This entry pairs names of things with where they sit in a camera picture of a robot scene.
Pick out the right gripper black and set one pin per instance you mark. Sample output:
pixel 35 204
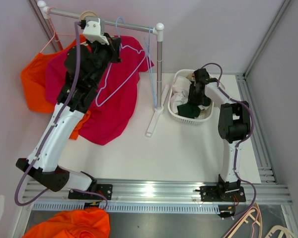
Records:
pixel 191 99

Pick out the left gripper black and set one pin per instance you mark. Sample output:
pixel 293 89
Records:
pixel 114 52

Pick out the light blue wire hanger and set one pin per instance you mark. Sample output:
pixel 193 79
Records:
pixel 149 65
pixel 133 59

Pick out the green and white t shirt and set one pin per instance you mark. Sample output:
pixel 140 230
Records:
pixel 184 110

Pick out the beige t shirt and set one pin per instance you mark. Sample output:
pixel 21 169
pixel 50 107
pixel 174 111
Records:
pixel 197 112

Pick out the beige wooden hanger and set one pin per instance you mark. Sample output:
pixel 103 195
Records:
pixel 86 14

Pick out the magenta t shirt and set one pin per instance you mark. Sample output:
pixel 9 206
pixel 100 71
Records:
pixel 100 125

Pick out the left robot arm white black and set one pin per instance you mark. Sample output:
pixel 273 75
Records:
pixel 73 101

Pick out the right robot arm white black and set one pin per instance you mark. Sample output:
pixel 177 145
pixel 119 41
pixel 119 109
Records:
pixel 234 127

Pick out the orange t shirt on hanger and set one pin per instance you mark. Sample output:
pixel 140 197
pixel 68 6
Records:
pixel 34 82

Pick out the pink hanger on floor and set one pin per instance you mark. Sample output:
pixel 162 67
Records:
pixel 252 217

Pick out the beige hanger on floor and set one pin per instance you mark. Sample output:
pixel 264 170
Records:
pixel 282 232

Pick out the white perforated plastic basket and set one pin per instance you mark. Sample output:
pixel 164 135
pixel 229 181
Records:
pixel 178 94

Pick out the orange cloth pile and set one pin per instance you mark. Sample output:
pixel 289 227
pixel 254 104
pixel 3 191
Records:
pixel 88 223

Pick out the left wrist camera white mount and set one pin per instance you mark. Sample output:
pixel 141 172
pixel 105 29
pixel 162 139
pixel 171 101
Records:
pixel 93 30

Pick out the pink wire hanger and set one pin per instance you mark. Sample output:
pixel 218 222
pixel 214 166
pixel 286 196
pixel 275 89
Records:
pixel 55 37

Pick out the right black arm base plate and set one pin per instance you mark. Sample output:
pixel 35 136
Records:
pixel 210 193

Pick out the aluminium rail frame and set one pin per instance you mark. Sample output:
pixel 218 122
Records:
pixel 140 191

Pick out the slotted grey cable duct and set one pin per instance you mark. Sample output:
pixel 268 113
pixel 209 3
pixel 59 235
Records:
pixel 119 207

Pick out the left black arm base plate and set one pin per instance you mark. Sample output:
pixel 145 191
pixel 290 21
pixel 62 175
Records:
pixel 94 192

